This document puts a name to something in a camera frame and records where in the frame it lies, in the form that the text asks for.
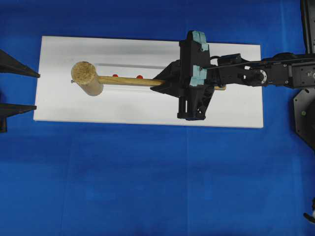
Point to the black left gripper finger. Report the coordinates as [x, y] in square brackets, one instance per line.
[8, 64]
[9, 110]

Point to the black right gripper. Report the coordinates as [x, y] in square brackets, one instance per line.
[193, 101]

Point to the wooden mallet hammer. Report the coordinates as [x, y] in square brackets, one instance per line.
[82, 74]

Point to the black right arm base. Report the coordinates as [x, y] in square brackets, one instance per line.
[304, 101]

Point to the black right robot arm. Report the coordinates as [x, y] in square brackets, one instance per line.
[280, 70]

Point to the small white raised block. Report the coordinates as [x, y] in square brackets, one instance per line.
[120, 81]

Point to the large white foam board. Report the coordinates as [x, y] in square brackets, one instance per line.
[58, 99]

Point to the black clip at corner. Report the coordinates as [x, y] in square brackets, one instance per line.
[311, 217]

